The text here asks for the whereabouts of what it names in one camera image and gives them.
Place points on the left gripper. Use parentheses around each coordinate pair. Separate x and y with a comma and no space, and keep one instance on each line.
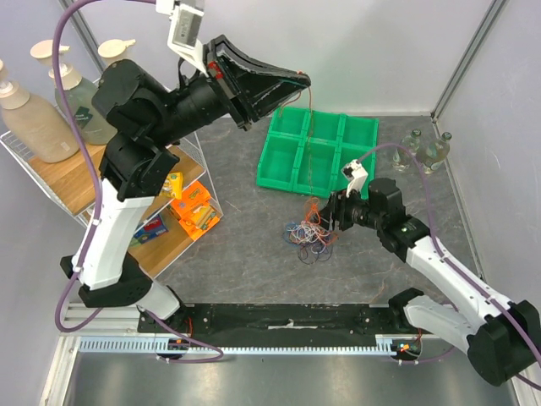
(261,102)

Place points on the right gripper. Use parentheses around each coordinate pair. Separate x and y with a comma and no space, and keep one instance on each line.
(338,213)

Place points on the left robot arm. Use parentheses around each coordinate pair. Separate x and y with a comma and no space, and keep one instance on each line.
(148,119)

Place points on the green compartment bin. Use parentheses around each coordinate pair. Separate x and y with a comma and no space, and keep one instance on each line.
(305,151)

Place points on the right clear glass bottle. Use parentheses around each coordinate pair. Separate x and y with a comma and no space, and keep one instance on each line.
(433,155)

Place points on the orange snack box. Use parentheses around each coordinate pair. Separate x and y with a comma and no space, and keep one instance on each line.
(194,212)

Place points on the yellow candy bag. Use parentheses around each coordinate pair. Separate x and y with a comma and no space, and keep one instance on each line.
(173,186)

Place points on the light green pump bottle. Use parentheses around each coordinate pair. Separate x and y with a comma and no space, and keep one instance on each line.
(114,50)

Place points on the dark green pump bottle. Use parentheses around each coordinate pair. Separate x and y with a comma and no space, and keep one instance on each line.
(95,130)

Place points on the blue snack box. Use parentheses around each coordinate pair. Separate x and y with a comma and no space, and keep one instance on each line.
(153,229)

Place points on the beige pump bottle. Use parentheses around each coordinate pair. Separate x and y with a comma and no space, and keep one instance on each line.
(36,122)

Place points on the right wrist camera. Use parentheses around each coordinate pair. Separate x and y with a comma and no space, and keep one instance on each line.
(355,175)

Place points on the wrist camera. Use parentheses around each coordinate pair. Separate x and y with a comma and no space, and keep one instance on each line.
(355,175)
(186,18)

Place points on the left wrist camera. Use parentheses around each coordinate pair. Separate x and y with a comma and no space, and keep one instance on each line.
(186,18)

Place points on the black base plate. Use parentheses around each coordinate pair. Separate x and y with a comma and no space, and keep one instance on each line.
(290,324)

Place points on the grey slotted cable duct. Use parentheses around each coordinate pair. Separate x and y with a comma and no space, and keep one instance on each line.
(170,345)

